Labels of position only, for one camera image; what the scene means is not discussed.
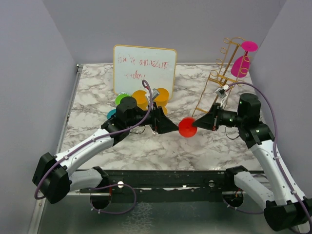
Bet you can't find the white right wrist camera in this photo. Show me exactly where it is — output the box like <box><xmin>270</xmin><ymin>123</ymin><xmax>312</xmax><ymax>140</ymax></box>
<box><xmin>215</xmin><ymin>84</ymin><xmax>230</xmax><ymax>108</ymax></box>

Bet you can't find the orange plastic wine glass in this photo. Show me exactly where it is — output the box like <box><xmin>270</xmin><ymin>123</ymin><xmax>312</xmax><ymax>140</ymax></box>
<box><xmin>132</xmin><ymin>90</ymin><xmax>149</xmax><ymax>110</ymax></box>

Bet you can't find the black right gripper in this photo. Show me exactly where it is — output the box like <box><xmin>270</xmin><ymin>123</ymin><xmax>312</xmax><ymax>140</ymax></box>
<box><xmin>193</xmin><ymin>102</ymin><xmax>246</xmax><ymax>131</ymax></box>

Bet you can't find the gold wire wine glass rack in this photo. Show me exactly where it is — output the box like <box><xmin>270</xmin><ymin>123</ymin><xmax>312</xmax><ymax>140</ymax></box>
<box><xmin>192</xmin><ymin>37</ymin><xmax>252</xmax><ymax>116</ymax></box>

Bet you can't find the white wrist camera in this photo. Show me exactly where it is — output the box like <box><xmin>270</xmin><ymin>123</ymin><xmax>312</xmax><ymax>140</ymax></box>
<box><xmin>215</xmin><ymin>84</ymin><xmax>230</xmax><ymax>108</ymax></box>
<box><xmin>145</xmin><ymin>89</ymin><xmax>160</xmax><ymax>103</ymax></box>

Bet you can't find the pink plastic wine glass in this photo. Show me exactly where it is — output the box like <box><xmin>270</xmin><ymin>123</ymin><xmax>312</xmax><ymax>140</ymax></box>
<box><xmin>231</xmin><ymin>41</ymin><xmax>258</xmax><ymax>78</ymax></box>

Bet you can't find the red plastic wine glass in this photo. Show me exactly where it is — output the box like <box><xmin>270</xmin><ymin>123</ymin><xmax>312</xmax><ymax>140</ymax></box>
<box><xmin>178</xmin><ymin>117</ymin><xmax>197</xmax><ymax>138</ymax></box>

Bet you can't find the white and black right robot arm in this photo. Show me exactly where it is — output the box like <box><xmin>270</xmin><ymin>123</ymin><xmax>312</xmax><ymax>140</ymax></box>
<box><xmin>193</xmin><ymin>93</ymin><xmax>312</xmax><ymax>234</ymax></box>

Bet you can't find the green plastic wine glass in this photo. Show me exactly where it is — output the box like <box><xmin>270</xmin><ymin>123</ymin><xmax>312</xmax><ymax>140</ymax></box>
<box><xmin>115</xmin><ymin>94</ymin><xmax>130</xmax><ymax>106</ymax></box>

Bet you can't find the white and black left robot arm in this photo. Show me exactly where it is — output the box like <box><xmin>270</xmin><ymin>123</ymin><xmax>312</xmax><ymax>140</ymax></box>
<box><xmin>32</xmin><ymin>97</ymin><xmax>178</xmax><ymax>204</ymax></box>

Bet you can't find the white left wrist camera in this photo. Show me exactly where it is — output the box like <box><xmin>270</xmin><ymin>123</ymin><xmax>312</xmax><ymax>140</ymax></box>
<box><xmin>145</xmin><ymin>89</ymin><xmax>160</xmax><ymax>103</ymax></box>

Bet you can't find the yellow plastic wine glass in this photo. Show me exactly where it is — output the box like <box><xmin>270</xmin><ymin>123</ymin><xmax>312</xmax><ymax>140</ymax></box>
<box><xmin>154</xmin><ymin>88</ymin><xmax>169</xmax><ymax>115</ymax></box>

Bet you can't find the blue plastic wine glass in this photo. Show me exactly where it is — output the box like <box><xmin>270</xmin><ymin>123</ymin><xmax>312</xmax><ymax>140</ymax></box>
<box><xmin>107</xmin><ymin>109</ymin><xmax>117</xmax><ymax>119</ymax></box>

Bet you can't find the yellow framed whiteboard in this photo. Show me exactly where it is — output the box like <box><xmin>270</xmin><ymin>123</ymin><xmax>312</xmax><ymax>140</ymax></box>
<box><xmin>113</xmin><ymin>45</ymin><xmax>177</xmax><ymax>99</ymax></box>

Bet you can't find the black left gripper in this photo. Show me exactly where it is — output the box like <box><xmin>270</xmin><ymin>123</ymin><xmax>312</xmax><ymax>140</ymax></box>
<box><xmin>127</xmin><ymin>102</ymin><xmax>179</xmax><ymax>134</ymax></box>

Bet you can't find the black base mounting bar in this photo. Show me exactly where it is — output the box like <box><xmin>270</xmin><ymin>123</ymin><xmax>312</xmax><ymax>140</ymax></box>
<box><xmin>80</xmin><ymin>166</ymin><xmax>244</xmax><ymax>203</ymax></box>

